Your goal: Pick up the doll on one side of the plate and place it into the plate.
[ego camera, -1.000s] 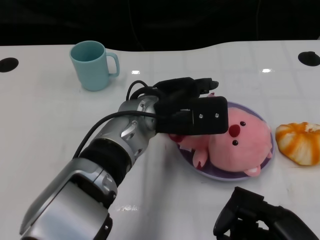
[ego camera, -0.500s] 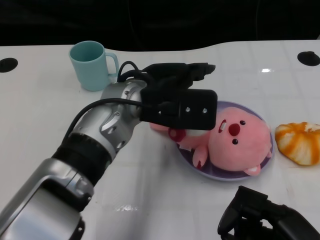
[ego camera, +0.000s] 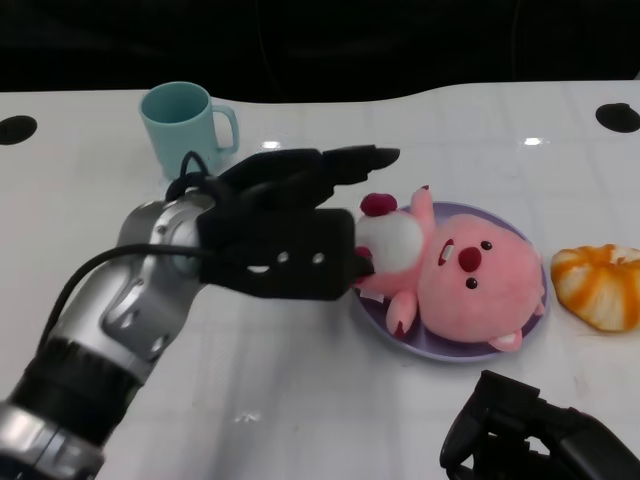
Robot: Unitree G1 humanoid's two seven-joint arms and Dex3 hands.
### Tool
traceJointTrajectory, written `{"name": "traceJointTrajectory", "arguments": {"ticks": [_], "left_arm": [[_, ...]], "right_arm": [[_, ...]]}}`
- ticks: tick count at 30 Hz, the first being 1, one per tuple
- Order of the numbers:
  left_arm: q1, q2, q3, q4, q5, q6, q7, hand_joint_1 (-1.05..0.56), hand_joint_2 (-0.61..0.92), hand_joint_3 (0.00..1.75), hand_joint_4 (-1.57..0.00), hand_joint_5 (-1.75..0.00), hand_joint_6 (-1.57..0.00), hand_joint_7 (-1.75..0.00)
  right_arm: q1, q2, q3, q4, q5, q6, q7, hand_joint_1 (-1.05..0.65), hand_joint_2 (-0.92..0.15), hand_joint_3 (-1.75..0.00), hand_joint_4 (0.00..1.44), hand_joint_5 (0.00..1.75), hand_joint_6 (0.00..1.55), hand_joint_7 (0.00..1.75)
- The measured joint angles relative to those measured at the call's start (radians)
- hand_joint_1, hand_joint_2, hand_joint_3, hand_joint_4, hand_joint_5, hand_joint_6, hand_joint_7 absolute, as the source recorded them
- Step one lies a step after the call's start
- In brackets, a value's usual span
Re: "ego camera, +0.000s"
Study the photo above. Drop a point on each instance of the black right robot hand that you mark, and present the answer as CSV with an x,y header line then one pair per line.
x,y
580,445

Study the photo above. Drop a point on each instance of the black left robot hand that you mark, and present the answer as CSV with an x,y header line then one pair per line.
x,y
280,240

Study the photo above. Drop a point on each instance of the pink plush beaver doll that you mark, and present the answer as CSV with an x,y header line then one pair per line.
x,y
480,300

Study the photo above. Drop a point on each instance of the lavender plastic plate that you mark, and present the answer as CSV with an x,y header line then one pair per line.
x,y
370,320

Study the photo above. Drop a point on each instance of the teal plastic mug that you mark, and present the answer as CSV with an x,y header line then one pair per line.
x,y
175,130

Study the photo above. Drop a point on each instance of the orange white striped bun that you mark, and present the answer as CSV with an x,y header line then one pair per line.
x,y
595,290

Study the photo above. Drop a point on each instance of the black table grommet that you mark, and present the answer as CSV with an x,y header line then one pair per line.
x,y
617,117
16,130

